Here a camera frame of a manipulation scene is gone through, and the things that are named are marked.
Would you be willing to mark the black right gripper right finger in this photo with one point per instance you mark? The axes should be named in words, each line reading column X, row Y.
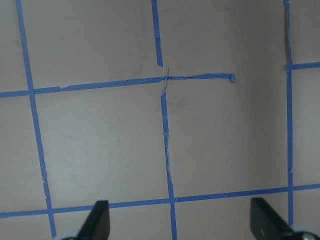
column 267, row 224

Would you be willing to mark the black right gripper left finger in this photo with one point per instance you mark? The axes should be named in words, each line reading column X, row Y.
column 97, row 224

